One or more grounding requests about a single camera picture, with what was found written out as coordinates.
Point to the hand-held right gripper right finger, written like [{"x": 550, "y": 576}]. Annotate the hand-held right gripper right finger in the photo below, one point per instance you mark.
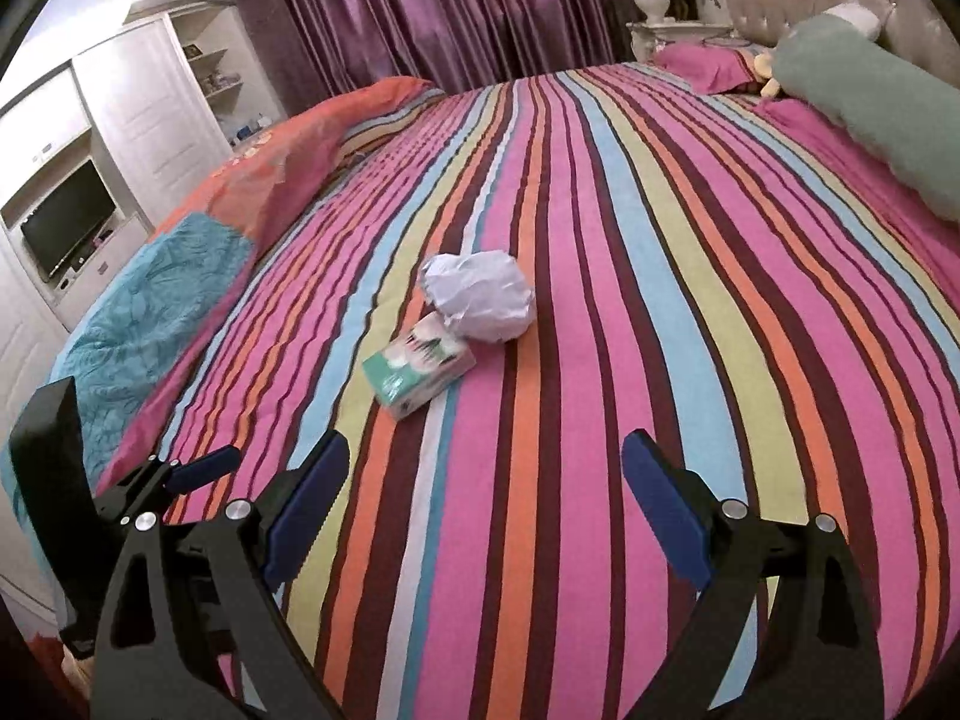
[{"x": 667, "y": 504}]

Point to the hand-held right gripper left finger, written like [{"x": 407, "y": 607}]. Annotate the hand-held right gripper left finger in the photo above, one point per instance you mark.
[{"x": 307, "y": 511}]

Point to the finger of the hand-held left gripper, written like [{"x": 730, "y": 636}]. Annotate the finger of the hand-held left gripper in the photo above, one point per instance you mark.
[{"x": 206, "y": 463}]

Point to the teal tissue packet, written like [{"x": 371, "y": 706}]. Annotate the teal tissue packet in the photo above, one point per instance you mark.
[{"x": 412, "y": 375}]

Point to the striped bed sheet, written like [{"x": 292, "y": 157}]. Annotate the striped bed sheet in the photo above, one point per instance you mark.
[{"x": 600, "y": 330}]

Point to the black television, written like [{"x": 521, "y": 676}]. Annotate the black television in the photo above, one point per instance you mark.
[{"x": 67, "y": 221}]

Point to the crumpled white paper ball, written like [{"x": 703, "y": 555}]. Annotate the crumpled white paper ball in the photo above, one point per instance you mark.
[{"x": 480, "y": 292}]

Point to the orange and teal quilt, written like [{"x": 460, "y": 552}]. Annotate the orange and teal quilt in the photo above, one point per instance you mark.
[{"x": 262, "y": 180}]

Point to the white wardrobe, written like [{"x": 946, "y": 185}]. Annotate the white wardrobe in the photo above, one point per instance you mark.
[{"x": 150, "y": 112}]

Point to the yellow plush toy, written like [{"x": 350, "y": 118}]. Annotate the yellow plush toy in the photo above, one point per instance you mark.
[{"x": 769, "y": 75}]

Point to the pink pillow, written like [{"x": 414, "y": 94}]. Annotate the pink pillow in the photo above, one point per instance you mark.
[{"x": 697, "y": 64}]

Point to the green bolster pillow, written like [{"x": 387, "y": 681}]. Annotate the green bolster pillow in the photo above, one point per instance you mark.
[{"x": 862, "y": 90}]

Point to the white nightstand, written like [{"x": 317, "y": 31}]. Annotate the white nightstand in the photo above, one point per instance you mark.
[{"x": 675, "y": 37}]

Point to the white vase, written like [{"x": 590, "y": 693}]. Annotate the white vase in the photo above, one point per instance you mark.
[{"x": 652, "y": 4}]

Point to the purple curtain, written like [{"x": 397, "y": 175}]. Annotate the purple curtain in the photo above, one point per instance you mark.
[{"x": 450, "y": 7}]

